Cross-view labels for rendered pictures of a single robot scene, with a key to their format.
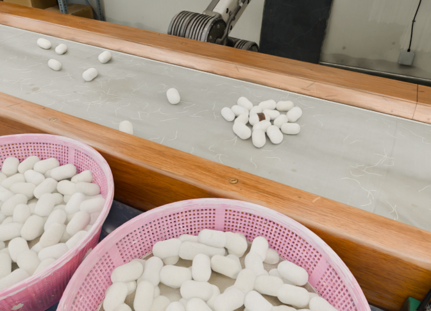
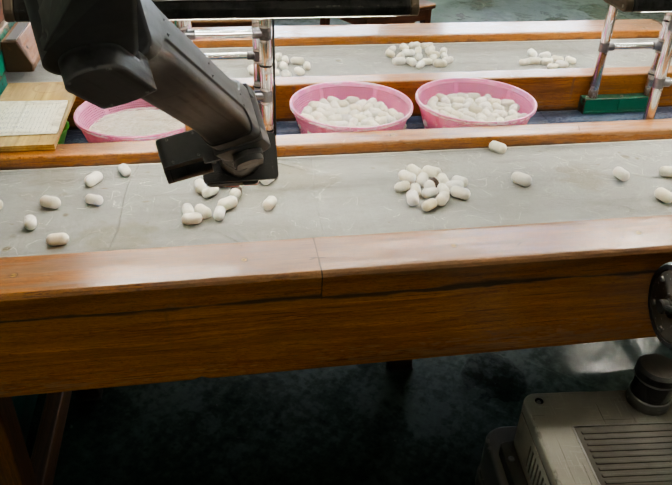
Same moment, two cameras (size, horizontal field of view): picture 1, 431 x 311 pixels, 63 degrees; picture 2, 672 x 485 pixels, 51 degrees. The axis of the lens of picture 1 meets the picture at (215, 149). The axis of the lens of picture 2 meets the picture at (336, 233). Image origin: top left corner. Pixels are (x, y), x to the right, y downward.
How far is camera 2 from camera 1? 1.60 m
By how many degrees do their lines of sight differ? 105
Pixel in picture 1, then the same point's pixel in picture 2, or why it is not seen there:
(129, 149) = (465, 130)
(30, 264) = (432, 105)
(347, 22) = not seen: outside the picture
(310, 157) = (370, 179)
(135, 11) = not seen: outside the picture
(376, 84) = (366, 250)
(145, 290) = (383, 112)
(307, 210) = (344, 135)
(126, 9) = not seen: outside the picture
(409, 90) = (326, 253)
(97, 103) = (561, 163)
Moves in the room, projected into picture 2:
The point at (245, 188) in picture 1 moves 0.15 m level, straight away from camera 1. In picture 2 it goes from (382, 134) to (424, 165)
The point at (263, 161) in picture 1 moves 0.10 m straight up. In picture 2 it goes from (395, 166) to (400, 117)
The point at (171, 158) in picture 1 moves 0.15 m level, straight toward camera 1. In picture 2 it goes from (437, 133) to (384, 110)
